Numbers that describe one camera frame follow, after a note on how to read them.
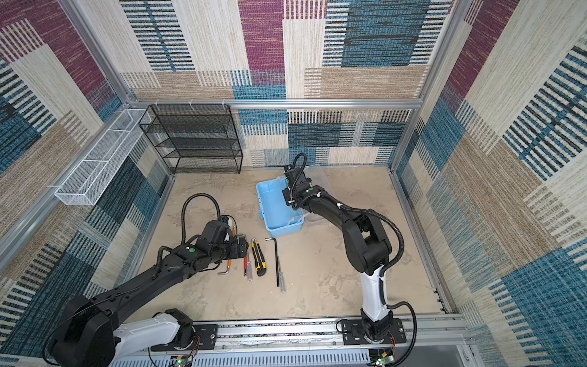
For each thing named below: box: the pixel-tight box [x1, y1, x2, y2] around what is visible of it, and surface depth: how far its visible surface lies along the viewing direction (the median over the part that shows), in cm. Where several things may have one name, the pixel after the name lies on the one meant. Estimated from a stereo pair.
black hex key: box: [264, 237, 280, 287], surface depth 92 cm
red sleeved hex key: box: [243, 256, 249, 278], surface depth 91 cm
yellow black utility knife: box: [251, 238, 267, 277], surface depth 91 cm
